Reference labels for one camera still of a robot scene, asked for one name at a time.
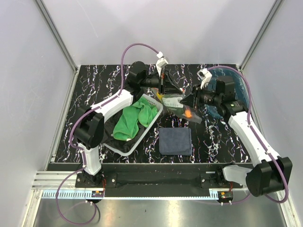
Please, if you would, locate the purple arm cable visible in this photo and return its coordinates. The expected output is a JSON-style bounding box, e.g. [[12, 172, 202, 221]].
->
[[205, 66, 289, 204], [55, 44, 161, 225]]

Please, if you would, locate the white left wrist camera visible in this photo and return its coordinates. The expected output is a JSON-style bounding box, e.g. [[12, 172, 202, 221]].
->
[[156, 52, 169, 74]]

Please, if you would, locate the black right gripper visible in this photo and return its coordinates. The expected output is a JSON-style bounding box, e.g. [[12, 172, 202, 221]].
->
[[179, 83, 222, 109]]

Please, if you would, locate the folded dark blue towel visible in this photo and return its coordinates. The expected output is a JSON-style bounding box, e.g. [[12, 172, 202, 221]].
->
[[159, 127, 192, 156]]

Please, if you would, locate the white plastic basket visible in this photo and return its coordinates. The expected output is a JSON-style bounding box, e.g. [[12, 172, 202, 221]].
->
[[102, 94, 163, 157]]

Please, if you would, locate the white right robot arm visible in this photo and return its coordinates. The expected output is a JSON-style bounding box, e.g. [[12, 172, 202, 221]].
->
[[180, 76, 293, 203]]

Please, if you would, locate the green cloth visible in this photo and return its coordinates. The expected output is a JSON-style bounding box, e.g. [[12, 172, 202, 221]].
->
[[113, 97, 158, 141]]

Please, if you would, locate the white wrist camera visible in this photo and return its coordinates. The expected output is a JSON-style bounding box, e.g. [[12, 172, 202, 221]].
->
[[156, 52, 169, 74], [197, 68, 212, 89]]

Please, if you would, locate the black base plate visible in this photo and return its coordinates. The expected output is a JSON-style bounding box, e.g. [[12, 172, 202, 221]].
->
[[75, 163, 242, 199]]

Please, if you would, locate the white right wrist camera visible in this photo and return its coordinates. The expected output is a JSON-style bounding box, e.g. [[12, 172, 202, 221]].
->
[[197, 68, 212, 89]]

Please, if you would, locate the clear zip top bag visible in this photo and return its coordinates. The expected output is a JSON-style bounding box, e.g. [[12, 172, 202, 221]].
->
[[151, 88, 202, 124]]

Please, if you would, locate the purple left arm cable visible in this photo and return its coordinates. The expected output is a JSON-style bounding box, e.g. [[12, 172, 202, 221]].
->
[[55, 44, 161, 225]]

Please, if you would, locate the black cloth in basket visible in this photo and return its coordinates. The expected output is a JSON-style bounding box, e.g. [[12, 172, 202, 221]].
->
[[102, 111, 146, 153]]

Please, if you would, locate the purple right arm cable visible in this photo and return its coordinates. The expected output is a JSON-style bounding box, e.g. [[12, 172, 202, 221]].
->
[[205, 66, 289, 204]]

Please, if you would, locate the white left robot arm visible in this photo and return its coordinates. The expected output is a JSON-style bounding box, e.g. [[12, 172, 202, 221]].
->
[[71, 61, 183, 187]]

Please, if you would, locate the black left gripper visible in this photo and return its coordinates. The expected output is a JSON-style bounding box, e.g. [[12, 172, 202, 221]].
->
[[139, 69, 183, 96]]

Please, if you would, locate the blue transparent container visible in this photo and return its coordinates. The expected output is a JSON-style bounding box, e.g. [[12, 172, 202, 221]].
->
[[207, 66, 249, 106]]

